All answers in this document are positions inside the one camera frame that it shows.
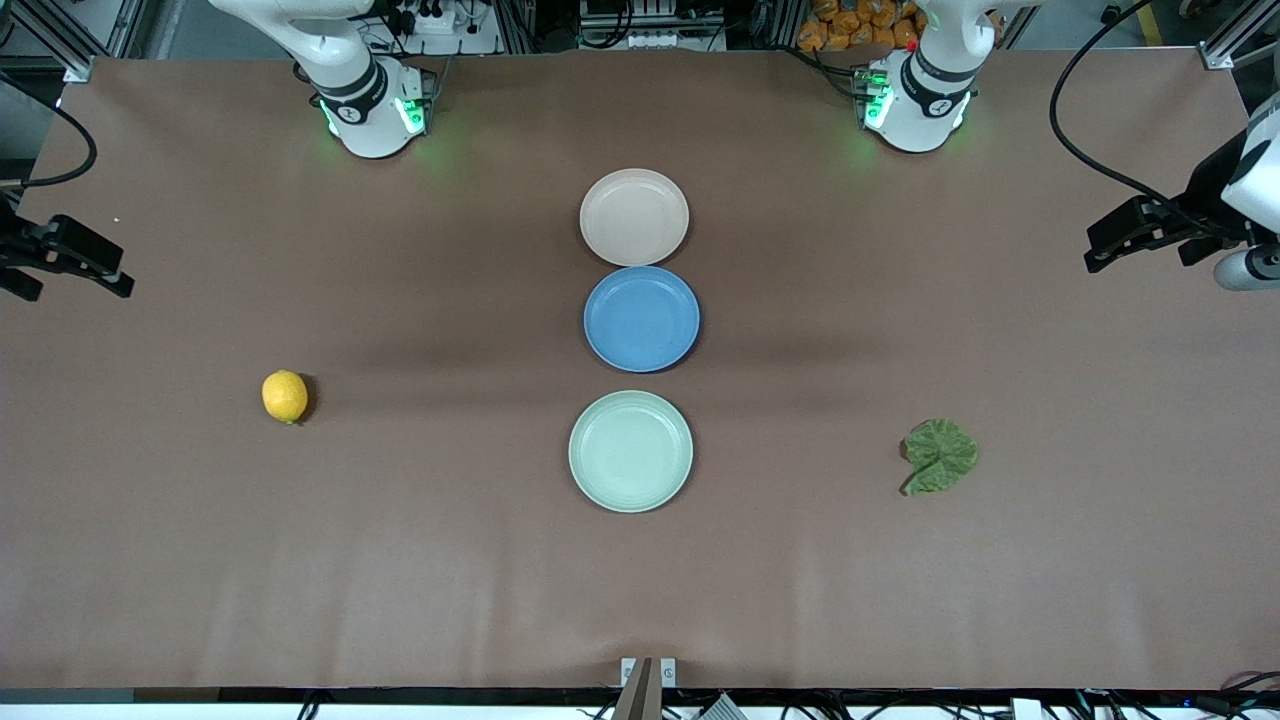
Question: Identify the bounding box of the yellow lemon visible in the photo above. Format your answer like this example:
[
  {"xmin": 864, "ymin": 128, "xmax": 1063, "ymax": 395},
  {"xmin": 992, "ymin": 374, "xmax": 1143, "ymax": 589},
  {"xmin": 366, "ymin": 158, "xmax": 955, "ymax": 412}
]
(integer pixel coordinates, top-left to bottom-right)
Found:
[{"xmin": 262, "ymin": 370, "xmax": 309, "ymax": 424}]

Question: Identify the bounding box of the green lettuce leaf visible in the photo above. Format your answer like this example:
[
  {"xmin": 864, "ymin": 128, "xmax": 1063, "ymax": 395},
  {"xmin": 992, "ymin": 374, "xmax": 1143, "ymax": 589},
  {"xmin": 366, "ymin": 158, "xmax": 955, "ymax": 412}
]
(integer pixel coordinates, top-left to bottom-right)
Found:
[{"xmin": 901, "ymin": 418, "xmax": 980, "ymax": 496}]

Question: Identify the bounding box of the pile of orange packets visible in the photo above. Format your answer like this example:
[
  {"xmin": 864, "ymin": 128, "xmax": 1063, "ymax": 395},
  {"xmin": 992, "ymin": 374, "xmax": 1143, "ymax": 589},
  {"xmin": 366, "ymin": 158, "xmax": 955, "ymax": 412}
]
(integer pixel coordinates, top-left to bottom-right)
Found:
[{"xmin": 797, "ymin": 0, "xmax": 926, "ymax": 53}]

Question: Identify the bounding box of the white power strip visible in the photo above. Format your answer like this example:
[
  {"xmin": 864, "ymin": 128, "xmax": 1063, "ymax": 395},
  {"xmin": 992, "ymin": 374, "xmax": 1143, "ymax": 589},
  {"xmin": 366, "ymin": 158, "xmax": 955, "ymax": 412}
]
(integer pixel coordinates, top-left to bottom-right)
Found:
[{"xmin": 385, "ymin": 0, "xmax": 463, "ymax": 37}]

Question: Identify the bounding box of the blue round plate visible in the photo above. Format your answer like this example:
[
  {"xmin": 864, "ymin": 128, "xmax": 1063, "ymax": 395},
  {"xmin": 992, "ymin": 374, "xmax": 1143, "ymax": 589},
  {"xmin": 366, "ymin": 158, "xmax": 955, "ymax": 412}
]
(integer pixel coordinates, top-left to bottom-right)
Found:
[{"xmin": 584, "ymin": 265, "xmax": 702, "ymax": 373}]

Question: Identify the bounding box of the beige round plate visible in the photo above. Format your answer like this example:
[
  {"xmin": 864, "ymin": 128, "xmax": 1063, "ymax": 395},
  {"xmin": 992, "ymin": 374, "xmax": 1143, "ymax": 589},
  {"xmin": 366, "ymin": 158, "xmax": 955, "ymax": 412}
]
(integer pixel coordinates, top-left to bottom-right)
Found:
[{"xmin": 579, "ymin": 167, "xmax": 690, "ymax": 267}]

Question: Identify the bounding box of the white rack device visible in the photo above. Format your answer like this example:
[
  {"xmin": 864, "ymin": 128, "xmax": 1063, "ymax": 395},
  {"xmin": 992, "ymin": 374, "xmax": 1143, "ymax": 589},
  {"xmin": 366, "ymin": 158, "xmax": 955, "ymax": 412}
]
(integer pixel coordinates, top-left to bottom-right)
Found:
[{"xmin": 578, "ymin": 0, "xmax": 728, "ymax": 51}]

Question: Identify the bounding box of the pale green round plate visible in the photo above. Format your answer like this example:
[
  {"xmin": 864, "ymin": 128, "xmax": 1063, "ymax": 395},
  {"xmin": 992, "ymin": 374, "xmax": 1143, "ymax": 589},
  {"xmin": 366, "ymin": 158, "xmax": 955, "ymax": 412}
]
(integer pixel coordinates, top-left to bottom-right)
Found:
[{"xmin": 568, "ymin": 390, "xmax": 694, "ymax": 514}]

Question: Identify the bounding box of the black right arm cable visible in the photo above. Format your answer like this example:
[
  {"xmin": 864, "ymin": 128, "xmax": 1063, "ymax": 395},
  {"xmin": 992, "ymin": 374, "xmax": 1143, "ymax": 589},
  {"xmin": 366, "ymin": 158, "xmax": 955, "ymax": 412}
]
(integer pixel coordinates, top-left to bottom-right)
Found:
[{"xmin": 0, "ymin": 100, "xmax": 99, "ymax": 191}]

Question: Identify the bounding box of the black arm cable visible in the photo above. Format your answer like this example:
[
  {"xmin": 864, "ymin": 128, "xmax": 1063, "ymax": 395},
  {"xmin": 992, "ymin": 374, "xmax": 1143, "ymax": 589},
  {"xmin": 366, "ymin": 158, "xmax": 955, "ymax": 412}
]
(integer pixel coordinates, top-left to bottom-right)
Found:
[
  {"xmin": 0, "ymin": 100, "xmax": 99, "ymax": 191},
  {"xmin": 1048, "ymin": 0, "xmax": 1241, "ymax": 241}
]

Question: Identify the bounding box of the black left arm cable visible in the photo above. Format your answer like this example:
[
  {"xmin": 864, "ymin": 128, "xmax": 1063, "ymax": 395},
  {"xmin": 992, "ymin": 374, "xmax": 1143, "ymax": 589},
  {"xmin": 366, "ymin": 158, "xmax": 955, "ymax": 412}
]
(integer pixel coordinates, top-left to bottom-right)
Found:
[{"xmin": 1048, "ymin": 0, "xmax": 1241, "ymax": 241}]

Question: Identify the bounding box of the aluminium frame profile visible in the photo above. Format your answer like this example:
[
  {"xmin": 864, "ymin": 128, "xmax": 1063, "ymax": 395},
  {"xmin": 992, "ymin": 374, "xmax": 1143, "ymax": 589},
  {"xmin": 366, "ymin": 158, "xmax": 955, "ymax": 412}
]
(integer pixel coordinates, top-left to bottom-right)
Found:
[
  {"xmin": 1200, "ymin": 0, "xmax": 1280, "ymax": 71},
  {"xmin": 0, "ymin": 0, "xmax": 151, "ymax": 83}
]

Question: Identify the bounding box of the brown camera post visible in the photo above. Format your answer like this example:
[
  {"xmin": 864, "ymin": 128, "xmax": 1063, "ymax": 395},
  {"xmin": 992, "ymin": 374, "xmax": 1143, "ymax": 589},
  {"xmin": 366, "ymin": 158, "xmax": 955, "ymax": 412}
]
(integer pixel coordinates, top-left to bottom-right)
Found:
[{"xmin": 612, "ymin": 657, "xmax": 657, "ymax": 720}]

